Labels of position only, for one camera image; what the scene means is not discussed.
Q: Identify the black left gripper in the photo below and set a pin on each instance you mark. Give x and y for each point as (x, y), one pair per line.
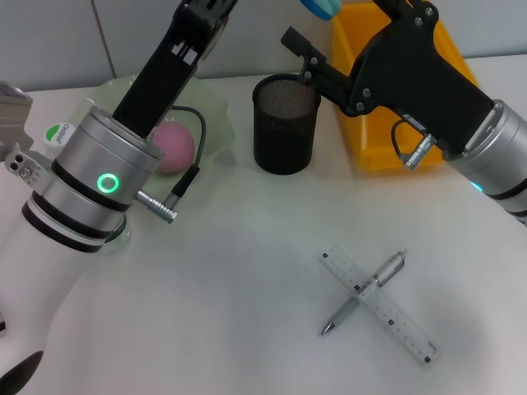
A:
(164, 82)

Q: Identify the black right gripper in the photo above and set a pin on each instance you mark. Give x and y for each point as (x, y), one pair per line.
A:
(411, 70)

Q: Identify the blue scissors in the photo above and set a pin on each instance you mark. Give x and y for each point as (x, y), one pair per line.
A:
(321, 7)

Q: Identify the pink toy peach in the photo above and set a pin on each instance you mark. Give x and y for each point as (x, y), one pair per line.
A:
(177, 144)

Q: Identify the clear green-label water bottle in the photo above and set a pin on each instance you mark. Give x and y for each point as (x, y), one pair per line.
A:
(57, 136)

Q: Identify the transparent plastic ruler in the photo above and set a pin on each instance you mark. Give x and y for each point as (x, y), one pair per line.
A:
(411, 338)

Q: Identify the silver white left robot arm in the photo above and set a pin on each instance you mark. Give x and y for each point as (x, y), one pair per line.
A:
(82, 177)

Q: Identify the green wavy glass fruit plate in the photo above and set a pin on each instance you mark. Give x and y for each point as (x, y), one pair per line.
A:
(206, 107)

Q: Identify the black mesh pen holder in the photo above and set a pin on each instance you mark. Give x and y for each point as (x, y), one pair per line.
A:
(284, 136)

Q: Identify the silver ballpoint pen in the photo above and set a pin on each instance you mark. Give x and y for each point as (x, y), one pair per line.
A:
(346, 311)

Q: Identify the yellow plastic bin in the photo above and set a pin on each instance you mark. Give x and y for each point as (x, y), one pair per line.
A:
(366, 140)

